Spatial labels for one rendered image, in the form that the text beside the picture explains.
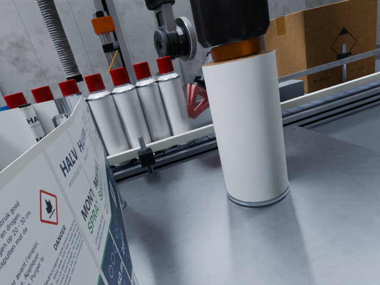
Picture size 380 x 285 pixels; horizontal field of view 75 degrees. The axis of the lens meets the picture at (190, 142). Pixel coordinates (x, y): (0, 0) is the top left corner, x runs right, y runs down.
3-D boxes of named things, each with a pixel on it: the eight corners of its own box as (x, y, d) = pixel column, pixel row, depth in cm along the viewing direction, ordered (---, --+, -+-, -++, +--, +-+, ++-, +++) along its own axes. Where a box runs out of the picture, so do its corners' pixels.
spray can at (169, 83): (181, 148, 58) (158, 58, 51) (170, 144, 63) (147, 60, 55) (198, 140, 61) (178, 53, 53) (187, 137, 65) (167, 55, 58)
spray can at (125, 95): (141, 162, 56) (111, 69, 49) (129, 159, 60) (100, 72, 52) (159, 152, 59) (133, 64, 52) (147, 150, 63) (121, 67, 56)
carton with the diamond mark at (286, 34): (307, 94, 88) (302, 10, 79) (269, 88, 110) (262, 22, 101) (375, 73, 94) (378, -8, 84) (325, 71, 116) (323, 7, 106)
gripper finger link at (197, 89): (181, 114, 57) (198, 76, 56) (174, 109, 63) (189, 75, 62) (206, 125, 59) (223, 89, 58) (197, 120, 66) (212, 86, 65)
